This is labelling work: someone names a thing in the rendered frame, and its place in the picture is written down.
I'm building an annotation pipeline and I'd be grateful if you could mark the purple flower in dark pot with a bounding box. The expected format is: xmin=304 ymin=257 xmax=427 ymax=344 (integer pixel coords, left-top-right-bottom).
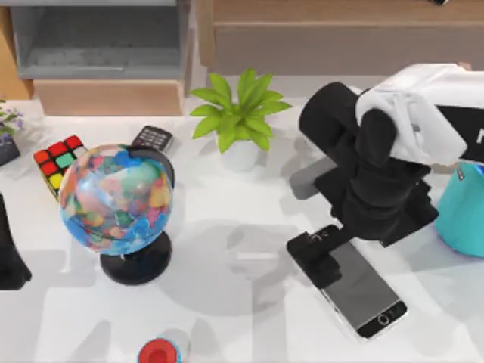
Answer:
xmin=0 ymin=98 xmax=26 ymax=168

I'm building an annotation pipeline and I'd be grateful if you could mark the colourful globe on black stand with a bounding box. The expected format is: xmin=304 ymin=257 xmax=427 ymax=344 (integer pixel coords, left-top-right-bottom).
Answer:
xmin=59 ymin=143 xmax=177 ymax=287

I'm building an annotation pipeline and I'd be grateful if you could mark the black smartphone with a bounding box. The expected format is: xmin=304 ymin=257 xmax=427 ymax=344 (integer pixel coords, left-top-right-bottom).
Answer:
xmin=286 ymin=224 xmax=409 ymax=342

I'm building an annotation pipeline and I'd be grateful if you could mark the brown cupboard drawer front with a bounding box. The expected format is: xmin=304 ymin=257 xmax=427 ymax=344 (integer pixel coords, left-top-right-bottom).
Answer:
xmin=213 ymin=21 xmax=484 ymax=76

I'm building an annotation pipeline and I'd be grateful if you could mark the pale wooden drawer front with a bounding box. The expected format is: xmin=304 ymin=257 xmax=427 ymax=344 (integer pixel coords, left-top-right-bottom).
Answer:
xmin=33 ymin=79 xmax=187 ymax=117

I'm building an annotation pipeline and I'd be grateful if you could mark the black calculator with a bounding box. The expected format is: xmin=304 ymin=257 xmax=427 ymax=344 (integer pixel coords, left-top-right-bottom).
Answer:
xmin=130 ymin=125 xmax=176 ymax=154

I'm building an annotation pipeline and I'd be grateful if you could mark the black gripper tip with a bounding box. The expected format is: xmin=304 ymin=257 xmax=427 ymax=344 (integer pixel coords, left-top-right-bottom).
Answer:
xmin=0 ymin=192 xmax=33 ymax=293

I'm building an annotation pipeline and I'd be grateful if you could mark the green plant in white pot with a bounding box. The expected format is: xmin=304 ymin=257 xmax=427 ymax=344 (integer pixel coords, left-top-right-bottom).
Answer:
xmin=188 ymin=67 xmax=294 ymax=172

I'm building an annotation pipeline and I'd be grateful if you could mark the wooden cupboard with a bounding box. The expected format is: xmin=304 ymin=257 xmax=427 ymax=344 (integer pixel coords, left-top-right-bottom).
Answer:
xmin=196 ymin=0 xmax=484 ymax=77

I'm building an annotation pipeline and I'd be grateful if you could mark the wooden cupboard side panel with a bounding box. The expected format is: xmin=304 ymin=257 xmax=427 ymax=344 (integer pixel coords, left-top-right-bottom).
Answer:
xmin=0 ymin=6 xmax=36 ymax=101

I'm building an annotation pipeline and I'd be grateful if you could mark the teal cup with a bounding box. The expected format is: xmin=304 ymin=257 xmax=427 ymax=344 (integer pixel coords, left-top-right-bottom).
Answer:
xmin=434 ymin=160 xmax=484 ymax=260

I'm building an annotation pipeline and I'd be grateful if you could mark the multicoloured puzzle cube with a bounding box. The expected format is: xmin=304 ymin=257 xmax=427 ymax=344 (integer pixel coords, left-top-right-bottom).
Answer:
xmin=33 ymin=133 xmax=90 ymax=202

